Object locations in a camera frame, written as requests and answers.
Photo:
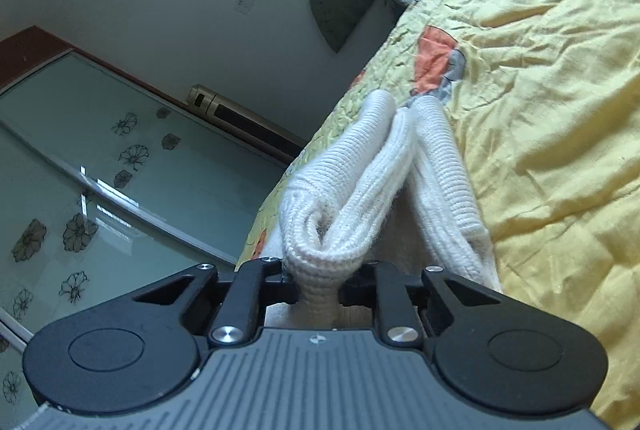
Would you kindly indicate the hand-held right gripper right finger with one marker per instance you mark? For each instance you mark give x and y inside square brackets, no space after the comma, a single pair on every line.
[356,293]

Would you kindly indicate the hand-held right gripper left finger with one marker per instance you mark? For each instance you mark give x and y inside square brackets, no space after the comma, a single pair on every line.
[278,293]

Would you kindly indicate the cream knitted garment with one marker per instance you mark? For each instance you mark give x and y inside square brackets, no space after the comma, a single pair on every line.
[350,190]

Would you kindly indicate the frosted glass wardrobe door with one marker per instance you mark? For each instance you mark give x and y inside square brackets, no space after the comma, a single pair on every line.
[12,375]
[190,169]
[140,255]

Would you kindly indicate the gold tower air conditioner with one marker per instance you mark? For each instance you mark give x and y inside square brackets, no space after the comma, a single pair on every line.
[250,124]

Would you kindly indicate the yellow printed bedsheet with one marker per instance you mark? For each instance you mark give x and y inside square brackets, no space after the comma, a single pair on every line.
[550,134]

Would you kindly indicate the white wall socket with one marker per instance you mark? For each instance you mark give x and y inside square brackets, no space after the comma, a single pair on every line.
[244,4]

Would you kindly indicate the brown wooden wardrobe frame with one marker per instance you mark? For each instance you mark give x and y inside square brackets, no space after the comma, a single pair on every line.
[35,44]

